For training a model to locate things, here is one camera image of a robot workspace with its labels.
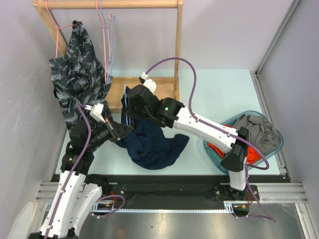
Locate pink hanger holding patterned shorts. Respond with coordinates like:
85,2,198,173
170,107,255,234
45,0,76,58

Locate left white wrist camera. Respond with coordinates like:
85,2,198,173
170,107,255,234
84,103,110,123

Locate purple cable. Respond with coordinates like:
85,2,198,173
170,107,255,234
43,103,125,237
146,57,276,222

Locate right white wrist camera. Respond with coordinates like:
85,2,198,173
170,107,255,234
139,72,157,94

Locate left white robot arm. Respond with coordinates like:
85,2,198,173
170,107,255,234
29,118,133,239

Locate teal plastic basket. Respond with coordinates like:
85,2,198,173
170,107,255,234
203,111,284,174

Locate orange shorts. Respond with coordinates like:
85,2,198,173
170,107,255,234
208,143,261,164

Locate wooden clothes rack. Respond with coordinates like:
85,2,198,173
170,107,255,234
33,0,183,113

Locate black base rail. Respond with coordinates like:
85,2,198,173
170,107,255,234
94,175,259,217

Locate pink wire hanger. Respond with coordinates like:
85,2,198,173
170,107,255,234
95,0,113,82

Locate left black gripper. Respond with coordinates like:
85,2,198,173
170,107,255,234
86,115,133,150

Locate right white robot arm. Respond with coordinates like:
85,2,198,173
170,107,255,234
126,85,249,200

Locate aluminium frame post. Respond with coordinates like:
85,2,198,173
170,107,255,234
256,0,302,73

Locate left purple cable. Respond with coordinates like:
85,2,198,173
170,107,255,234
43,103,125,237

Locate light blue wire hanger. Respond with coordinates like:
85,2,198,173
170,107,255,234
99,0,116,83

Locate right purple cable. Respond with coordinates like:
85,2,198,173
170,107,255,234
146,57,276,222

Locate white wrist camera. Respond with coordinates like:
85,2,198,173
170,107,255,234
84,103,110,123
139,72,157,94

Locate grey shorts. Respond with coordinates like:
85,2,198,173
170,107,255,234
233,114,281,155

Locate dark leaf-pattern shorts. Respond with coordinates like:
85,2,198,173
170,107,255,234
48,21,113,130

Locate navy blue shorts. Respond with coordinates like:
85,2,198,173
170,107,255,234
116,96,189,170

